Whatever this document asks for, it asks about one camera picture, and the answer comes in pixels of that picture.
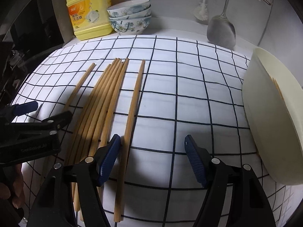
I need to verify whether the yellow dish soap bottle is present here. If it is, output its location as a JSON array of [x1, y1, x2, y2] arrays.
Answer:
[[66, 0, 112, 40]]

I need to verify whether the cream plastic basin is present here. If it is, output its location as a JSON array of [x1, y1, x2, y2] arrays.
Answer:
[[242, 48, 302, 186]]

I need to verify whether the bottom floral ceramic bowl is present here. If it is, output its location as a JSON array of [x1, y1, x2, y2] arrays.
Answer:
[[109, 16, 151, 35]]

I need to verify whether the left human hand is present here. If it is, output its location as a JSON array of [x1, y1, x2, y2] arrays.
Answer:
[[1, 164, 25, 209]]

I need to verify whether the white dish brush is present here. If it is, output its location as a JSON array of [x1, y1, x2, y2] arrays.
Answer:
[[194, 0, 208, 22]]

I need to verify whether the steel spatula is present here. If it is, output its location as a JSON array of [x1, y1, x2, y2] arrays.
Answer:
[[207, 0, 236, 50]]

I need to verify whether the top floral ceramic bowl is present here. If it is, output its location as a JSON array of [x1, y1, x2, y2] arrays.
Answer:
[[107, 0, 151, 17]]

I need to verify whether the floral ceramic bowl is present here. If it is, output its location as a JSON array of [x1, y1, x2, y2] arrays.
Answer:
[[107, 0, 151, 17], [109, 6, 152, 21], [109, 16, 151, 35]]

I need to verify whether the wooden chopstick bundle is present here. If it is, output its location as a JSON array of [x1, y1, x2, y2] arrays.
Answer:
[[94, 57, 130, 201], [72, 58, 121, 165], [71, 59, 121, 212], [73, 61, 125, 222], [64, 64, 113, 166]]

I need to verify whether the black white checkered cloth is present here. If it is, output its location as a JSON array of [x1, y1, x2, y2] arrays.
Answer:
[[14, 35, 293, 226]]

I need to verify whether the middle floral ceramic bowl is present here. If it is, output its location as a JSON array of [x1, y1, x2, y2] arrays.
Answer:
[[109, 6, 152, 21]]

